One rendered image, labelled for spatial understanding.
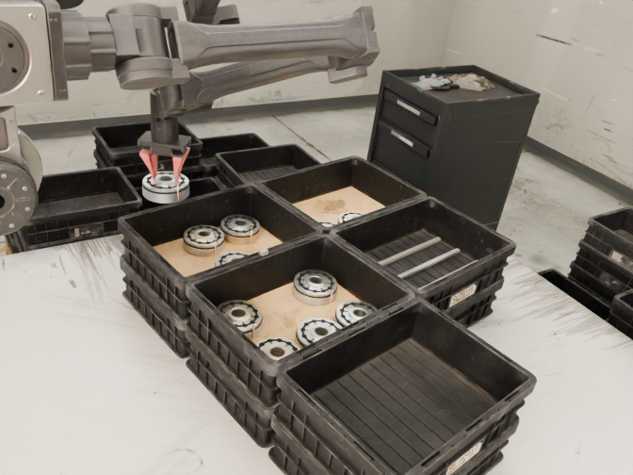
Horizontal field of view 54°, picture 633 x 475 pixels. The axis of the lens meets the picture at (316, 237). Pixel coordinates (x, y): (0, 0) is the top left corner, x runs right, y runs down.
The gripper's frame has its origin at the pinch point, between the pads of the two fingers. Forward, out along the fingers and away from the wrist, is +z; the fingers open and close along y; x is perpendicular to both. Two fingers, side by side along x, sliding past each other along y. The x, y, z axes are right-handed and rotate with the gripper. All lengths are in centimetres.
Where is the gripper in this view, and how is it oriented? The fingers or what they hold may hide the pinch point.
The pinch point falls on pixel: (166, 176)
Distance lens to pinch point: 143.3
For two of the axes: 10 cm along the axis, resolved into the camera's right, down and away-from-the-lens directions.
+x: -0.9, 4.9, -8.7
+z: -1.0, 8.6, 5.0
